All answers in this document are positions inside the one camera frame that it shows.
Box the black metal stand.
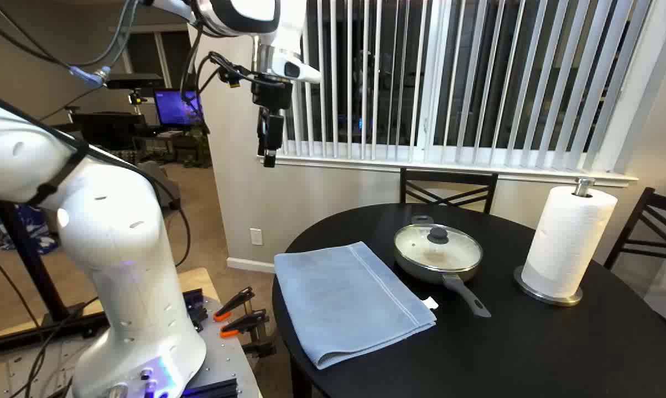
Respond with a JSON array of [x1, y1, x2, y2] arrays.
[[0, 196, 108, 330]]

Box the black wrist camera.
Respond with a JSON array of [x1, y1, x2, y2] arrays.
[[250, 74, 294, 112]]

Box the white vertical window blinds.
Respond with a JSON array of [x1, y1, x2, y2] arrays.
[[284, 0, 659, 172]]

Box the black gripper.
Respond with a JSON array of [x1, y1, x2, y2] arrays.
[[257, 106, 286, 169]]

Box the blue towel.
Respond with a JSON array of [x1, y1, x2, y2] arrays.
[[272, 239, 439, 372]]

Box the black cable connector block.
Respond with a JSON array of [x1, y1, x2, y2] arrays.
[[187, 289, 210, 331]]

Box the laptop with lit screen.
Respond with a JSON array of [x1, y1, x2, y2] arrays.
[[154, 85, 206, 131]]

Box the black metal chair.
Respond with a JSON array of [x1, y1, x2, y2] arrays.
[[605, 186, 666, 272], [398, 166, 500, 217]]

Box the metal paper towel holder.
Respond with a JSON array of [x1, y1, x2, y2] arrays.
[[511, 175, 598, 309]]

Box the robot mounting platform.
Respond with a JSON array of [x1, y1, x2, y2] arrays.
[[176, 265, 264, 398]]

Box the gray frying pan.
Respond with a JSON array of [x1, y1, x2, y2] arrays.
[[393, 241, 494, 321]]

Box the white paper towel roll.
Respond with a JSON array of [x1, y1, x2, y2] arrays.
[[521, 183, 619, 298]]

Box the gray cable with connector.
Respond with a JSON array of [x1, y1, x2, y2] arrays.
[[67, 0, 139, 90]]

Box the gray glass pan lid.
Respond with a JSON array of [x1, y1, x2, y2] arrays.
[[393, 221, 484, 272]]

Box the black orange spring clamp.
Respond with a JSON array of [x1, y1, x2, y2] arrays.
[[213, 286, 257, 322], [219, 307, 272, 343]]

